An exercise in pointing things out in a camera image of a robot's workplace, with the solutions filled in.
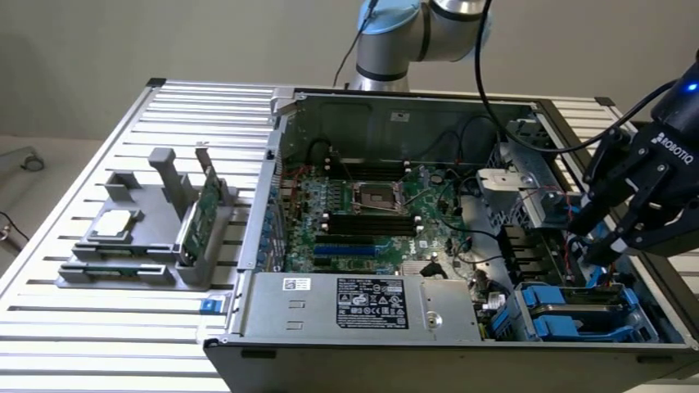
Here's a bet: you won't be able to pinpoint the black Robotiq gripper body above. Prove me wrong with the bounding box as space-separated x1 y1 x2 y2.
626 52 699 193

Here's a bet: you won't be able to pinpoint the disk in blue carrier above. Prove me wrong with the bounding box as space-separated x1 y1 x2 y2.
517 284 637 308

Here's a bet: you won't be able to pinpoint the silver metal drive cage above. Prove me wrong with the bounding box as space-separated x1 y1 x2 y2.
474 165 573 231

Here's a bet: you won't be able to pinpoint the silver optical drive bay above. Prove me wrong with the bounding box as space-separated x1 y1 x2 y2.
497 118 558 174

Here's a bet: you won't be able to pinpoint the green motherboard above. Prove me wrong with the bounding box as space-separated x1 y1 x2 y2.
274 162 477 280

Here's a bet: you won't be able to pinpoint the socket locking lever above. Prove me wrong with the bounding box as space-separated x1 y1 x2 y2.
404 187 433 206

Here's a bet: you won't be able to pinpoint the blue drive caddies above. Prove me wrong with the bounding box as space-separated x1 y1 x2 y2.
505 281 662 344

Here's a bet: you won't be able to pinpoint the silver chipset heat sink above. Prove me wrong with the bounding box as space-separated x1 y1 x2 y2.
400 261 438 281

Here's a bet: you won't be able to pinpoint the CPU socket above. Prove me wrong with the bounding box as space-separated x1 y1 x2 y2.
350 179 412 215

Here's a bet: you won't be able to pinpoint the black RAM slot bank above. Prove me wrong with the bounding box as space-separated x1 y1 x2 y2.
325 157 413 180

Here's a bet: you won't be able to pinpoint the black RAM slot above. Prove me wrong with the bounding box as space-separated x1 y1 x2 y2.
324 212 424 221
324 223 424 232
324 228 424 237
324 218 424 226

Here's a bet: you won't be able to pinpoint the black expansion slot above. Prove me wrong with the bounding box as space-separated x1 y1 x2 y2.
314 234 378 246

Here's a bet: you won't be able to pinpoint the blue expansion slot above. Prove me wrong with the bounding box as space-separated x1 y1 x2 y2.
311 243 378 255

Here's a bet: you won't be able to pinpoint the open black PC case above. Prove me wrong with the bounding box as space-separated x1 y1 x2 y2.
201 85 699 393

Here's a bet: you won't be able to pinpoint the grey power supply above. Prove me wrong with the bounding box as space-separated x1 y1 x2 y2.
237 272 485 344

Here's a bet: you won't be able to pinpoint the green graphics card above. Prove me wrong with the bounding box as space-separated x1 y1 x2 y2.
171 141 229 268

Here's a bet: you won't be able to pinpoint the grey parts rack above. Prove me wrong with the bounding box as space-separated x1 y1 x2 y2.
55 147 242 292

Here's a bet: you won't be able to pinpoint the silver CPU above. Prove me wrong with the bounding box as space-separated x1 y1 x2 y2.
87 210 145 239

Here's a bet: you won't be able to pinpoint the green RAM stick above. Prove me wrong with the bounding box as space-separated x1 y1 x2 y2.
71 244 171 258
57 263 165 278

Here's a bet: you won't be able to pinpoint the grey caster wheel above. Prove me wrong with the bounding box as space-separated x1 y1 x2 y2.
0 146 45 171

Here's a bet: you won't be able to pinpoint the red wire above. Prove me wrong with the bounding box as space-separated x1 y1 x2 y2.
517 187 581 284

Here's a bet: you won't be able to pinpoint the black internal case cable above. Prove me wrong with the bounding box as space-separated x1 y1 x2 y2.
454 115 498 165

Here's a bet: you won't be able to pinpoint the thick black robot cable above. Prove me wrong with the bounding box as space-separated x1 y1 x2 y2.
472 0 681 155

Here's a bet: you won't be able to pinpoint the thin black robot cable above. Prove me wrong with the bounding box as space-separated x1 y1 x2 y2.
333 0 381 88

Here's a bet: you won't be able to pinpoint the black floor cable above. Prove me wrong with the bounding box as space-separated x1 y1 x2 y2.
0 211 31 247

